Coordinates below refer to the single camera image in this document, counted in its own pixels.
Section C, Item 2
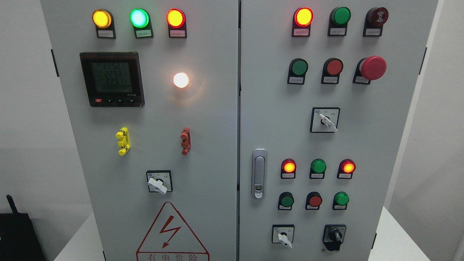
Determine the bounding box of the black knob selector switch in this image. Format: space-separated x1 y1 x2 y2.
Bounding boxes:
323 224 347 251

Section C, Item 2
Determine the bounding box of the red terminal connector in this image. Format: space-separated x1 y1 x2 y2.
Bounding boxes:
181 127 191 156

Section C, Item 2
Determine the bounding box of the red lit light middle left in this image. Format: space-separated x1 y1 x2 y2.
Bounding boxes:
281 158 297 179

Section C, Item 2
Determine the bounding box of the white glowing lamp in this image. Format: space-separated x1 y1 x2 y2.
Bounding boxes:
173 72 190 88

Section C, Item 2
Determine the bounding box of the green push button lower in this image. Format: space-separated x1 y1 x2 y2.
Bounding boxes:
277 191 294 211

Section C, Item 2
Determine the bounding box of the green push button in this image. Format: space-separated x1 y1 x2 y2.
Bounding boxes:
287 58 308 85
277 191 294 211

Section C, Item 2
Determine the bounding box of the green push button upper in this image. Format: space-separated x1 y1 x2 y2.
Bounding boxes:
287 58 308 85

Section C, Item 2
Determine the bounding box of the grey left cabinet door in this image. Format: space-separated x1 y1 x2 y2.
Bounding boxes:
41 0 239 261

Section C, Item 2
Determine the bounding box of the grey cabinet door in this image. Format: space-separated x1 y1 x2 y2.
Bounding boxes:
239 0 438 261
41 0 239 261

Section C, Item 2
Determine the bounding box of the green light middle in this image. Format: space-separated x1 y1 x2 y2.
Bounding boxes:
309 159 327 179

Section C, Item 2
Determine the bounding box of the grey right cabinet door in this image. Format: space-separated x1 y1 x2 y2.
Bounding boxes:
239 0 438 261

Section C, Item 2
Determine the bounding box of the red push button lower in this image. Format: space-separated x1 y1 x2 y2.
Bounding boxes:
305 191 323 210

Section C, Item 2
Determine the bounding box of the red push button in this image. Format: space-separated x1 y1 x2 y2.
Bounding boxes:
320 58 344 84
305 191 323 210

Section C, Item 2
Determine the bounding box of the yellow terminal connector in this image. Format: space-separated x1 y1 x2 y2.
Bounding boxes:
115 127 131 156

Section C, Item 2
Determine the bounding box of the red push button upper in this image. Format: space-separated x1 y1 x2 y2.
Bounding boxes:
320 58 344 84

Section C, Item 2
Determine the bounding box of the red light middle right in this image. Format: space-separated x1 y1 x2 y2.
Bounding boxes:
337 159 356 179

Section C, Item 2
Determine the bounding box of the red ringed lit indicator light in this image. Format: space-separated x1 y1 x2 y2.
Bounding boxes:
167 8 187 38

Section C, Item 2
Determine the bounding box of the red lightning warning sticker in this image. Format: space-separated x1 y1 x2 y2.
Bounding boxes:
136 202 210 261

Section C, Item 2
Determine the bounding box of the green light lower right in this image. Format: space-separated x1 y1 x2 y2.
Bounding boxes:
332 191 350 210

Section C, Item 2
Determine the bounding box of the black digital power meter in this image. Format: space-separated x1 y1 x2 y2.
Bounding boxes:
79 51 145 107

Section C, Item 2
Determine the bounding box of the red lit light right top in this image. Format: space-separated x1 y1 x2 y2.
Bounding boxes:
291 7 314 37

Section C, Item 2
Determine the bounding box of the green lit indicator light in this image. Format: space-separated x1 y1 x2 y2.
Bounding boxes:
129 8 154 39

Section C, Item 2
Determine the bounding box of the red emergency stop button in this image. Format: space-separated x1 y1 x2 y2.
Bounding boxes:
352 55 387 85

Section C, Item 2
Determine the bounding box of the green light right top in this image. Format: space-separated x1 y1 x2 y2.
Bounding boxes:
327 7 351 37

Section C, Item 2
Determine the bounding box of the yellow indicator light top left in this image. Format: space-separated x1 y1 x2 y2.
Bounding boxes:
92 9 116 39

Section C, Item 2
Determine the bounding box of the dark red buzzer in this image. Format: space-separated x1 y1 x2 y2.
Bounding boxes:
363 7 389 37

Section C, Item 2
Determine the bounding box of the black device with antenna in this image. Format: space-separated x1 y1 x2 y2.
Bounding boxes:
0 195 45 261

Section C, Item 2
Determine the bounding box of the silver door handle lock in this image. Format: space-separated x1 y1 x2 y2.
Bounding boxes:
251 148 268 199

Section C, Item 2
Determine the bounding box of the white selector switch left door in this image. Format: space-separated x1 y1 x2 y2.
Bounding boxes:
146 170 173 195

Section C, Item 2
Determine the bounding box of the white selector switch upper right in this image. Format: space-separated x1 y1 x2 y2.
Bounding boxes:
310 107 341 133

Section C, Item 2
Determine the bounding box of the white selector switch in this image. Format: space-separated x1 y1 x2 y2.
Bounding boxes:
272 224 295 249
310 107 341 133

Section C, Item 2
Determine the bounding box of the white selector switch lower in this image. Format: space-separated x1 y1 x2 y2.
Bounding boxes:
272 224 295 249

